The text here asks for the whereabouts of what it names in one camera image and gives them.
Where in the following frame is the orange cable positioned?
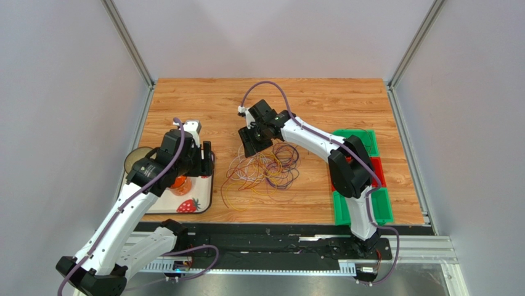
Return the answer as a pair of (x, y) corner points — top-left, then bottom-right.
(256, 139), (288, 173)

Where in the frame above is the orange glass mug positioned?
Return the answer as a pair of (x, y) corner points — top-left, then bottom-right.
(168, 176), (192, 196)

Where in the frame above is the white cable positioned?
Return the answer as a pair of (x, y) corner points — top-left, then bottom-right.
(226, 143), (272, 183)

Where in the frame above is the grey slotted cable duct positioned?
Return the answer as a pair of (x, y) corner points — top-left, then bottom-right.
(139, 259), (357, 277)

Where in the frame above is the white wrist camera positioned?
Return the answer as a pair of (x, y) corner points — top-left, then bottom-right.
(237, 105), (255, 129)
(182, 120), (201, 147)

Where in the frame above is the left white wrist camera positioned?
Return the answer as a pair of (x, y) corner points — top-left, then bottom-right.
(182, 120), (201, 147)

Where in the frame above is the green plastic bin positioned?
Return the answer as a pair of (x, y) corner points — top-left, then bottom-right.
(332, 188), (394, 226)
(332, 128), (380, 157)

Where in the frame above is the far green plastic bin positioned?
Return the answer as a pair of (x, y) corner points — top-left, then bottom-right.
(332, 128), (380, 157)

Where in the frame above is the left aluminium frame post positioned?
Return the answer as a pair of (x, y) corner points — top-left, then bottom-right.
(101, 0), (155, 89)

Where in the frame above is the red plastic bin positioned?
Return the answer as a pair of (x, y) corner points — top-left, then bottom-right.
(329, 157), (387, 192)

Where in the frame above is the dark red cable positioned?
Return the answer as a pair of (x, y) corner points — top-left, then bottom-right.
(220, 154), (272, 208)

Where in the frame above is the near green plastic bin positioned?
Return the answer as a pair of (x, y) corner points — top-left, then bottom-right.
(332, 188), (394, 226)

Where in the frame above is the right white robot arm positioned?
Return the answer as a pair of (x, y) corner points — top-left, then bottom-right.
(237, 100), (380, 253)

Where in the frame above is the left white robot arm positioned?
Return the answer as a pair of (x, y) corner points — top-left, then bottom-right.
(55, 128), (215, 295)

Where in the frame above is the strawberry pattern tray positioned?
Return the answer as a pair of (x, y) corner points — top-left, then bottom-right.
(116, 147), (214, 214)

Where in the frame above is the aluminium frame post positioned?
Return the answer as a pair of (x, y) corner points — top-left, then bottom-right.
(101, 0), (155, 89)
(388, 0), (447, 89)

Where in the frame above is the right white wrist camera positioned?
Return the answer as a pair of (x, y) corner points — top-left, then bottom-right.
(237, 105), (255, 129)

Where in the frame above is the right aluminium frame post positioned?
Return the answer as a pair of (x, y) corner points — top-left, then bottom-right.
(388, 0), (447, 89)

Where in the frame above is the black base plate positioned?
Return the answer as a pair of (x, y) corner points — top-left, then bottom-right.
(175, 223), (393, 269)

